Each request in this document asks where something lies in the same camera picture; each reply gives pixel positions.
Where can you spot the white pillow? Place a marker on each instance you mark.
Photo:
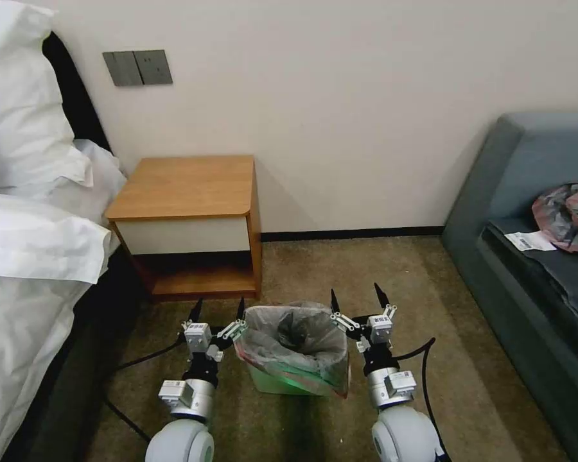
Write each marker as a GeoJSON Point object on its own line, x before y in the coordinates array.
{"type": "Point", "coordinates": [19, 110]}

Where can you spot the pink and grey plastic bag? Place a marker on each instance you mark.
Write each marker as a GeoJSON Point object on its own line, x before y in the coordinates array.
{"type": "Point", "coordinates": [566, 216]}

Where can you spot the white nightstand drawer front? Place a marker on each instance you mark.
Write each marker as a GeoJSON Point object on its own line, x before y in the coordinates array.
{"type": "Point", "coordinates": [180, 236]}

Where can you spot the translucent grey garbage bag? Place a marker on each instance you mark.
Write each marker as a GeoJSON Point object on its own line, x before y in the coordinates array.
{"type": "Point", "coordinates": [265, 337]}

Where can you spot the grey-blue sofa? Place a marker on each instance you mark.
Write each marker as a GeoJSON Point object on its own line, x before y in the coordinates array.
{"type": "Point", "coordinates": [510, 313]}

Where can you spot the grey wall socket panel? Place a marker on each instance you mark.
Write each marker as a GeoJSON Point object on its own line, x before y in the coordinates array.
{"type": "Point", "coordinates": [154, 67]}

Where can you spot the black baseboard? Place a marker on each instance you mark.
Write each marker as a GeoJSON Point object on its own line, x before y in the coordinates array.
{"type": "Point", "coordinates": [347, 235]}

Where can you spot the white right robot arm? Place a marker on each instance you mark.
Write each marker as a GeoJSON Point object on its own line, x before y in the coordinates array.
{"type": "Point", "coordinates": [400, 438]}

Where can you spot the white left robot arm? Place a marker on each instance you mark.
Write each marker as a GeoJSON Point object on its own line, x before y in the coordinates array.
{"type": "Point", "coordinates": [180, 443]}

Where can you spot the grey wall switch panel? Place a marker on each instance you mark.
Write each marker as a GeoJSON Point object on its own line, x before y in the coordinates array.
{"type": "Point", "coordinates": [120, 70]}

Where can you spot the dark bed base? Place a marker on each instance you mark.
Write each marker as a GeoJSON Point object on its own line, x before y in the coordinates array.
{"type": "Point", "coordinates": [72, 375]}

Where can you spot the white paper label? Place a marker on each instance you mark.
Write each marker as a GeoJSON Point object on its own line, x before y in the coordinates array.
{"type": "Point", "coordinates": [530, 239]}

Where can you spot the black bed headboard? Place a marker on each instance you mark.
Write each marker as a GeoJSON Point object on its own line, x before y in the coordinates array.
{"type": "Point", "coordinates": [74, 91]}

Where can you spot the wooden nightstand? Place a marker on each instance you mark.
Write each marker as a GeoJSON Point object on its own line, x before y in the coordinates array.
{"type": "Point", "coordinates": [188, 187]}

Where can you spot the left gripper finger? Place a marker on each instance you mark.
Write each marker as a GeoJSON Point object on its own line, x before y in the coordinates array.
{"type": "Point", "coordinates": [241, 312]}
{"type": "Point", "coordinates": [198, 310]}

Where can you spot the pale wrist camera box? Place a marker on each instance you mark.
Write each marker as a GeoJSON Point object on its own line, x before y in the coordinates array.
{"type": "Point", "coordinates": [197, 337]}
{"type": "Point", "coordinates": [381, 329]}

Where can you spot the white bed sheet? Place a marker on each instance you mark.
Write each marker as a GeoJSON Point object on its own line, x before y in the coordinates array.
{"type": "Point", "coordinates": [103, 178]}

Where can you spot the white duvet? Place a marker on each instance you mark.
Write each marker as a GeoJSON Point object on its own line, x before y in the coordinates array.
{"type": "Point", "coordinates": [24, 298]}

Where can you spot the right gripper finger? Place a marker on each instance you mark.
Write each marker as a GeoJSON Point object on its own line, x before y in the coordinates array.
{"type": "Point", "coordinates": [379, 297]}
{"type": "Point", "coordinates": [334, 304]}

